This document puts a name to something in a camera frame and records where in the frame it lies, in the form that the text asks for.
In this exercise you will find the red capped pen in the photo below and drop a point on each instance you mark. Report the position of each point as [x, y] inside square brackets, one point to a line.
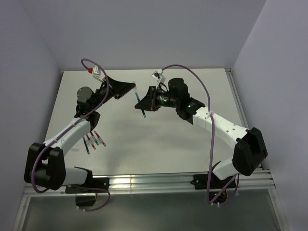
[91, 143]

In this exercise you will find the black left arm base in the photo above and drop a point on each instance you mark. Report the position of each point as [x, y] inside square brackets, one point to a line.
[86, 195]

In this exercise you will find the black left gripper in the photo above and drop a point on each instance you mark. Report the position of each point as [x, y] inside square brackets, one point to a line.
[120, 88]

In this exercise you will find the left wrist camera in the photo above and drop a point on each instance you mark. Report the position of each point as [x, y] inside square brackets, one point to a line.
[96, 73]

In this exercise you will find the green capped pen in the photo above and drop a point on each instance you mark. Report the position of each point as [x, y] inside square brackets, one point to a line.
[94, 139]

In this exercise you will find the magenta capped pen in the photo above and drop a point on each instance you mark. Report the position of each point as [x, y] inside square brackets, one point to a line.
[100, 139]

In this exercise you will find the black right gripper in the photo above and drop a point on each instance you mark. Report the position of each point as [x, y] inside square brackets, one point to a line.
[149, 102]

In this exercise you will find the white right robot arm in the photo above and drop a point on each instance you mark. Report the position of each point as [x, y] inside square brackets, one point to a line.
[248, 145]

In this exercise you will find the aluminium front rail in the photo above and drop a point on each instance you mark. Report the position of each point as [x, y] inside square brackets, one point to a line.
[178, 182]

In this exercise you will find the light blue pen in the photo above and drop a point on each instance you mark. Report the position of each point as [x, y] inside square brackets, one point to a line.
[139, 105]

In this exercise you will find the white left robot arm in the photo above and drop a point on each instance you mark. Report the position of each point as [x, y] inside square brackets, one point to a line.
[45, 164]

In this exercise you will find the dark blue capped pen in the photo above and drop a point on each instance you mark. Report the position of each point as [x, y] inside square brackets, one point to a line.
[86, 146]

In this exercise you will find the aluminium side rail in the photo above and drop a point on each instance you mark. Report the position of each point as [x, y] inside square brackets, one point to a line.
[236, 98]

